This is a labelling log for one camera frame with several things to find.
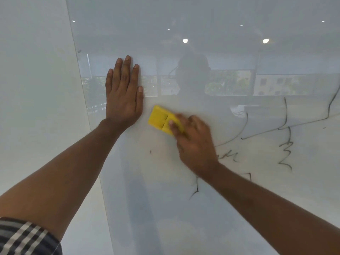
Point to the person's left hand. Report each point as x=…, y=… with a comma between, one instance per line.
x=123, y=100

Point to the person's right hand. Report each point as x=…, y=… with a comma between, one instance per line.
x=196, y=148

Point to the yellow eraser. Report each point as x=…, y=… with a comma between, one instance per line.
x=158, y=118

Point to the white glass whiteboard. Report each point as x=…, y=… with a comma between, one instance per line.
x=239, y=37

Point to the person's right forearm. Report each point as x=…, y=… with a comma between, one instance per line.
x=265, y=209

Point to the person's left forearm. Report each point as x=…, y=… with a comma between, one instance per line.
x=53, y=183

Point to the black white striped shirt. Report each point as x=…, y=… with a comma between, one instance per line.
x=24, y=239

